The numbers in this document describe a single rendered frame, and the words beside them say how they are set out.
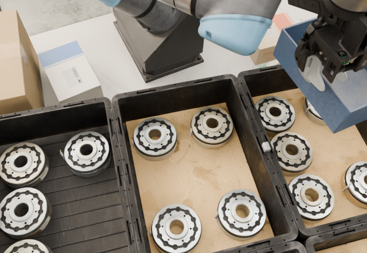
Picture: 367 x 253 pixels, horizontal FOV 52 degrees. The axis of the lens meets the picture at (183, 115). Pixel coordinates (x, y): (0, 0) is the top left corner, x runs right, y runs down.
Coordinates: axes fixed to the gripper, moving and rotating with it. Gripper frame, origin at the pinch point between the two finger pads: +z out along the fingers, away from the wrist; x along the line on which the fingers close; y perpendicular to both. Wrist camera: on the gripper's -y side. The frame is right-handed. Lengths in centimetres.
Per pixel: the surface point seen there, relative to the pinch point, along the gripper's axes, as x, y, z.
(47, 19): -56, -156, 107
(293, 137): 1.5, 0.6, 26.6
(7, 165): -61, -18, 19
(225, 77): -7.6, -17.1, 18.8
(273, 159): -8.0, 5.7, 18.6
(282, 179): -8.5, 10.3, 18.5
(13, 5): -72, -176, 106
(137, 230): -38.6, 8.5, 15.0
